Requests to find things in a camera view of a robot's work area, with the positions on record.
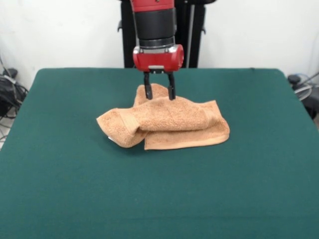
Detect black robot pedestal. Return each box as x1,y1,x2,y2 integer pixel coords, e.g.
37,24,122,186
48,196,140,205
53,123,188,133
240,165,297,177
116,0,207,68

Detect dark green table cloth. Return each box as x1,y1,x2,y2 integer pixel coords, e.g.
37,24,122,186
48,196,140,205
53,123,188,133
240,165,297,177
0,67,319,239

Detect tan terry towel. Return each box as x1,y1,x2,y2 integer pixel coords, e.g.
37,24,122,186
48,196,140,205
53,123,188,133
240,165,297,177
96,83,230,150

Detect tangled black cable bundle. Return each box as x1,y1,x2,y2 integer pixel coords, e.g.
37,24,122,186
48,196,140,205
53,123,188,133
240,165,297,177
0,74,29,120

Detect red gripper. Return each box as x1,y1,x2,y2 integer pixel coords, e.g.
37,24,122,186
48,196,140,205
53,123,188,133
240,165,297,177
132,44,185,101

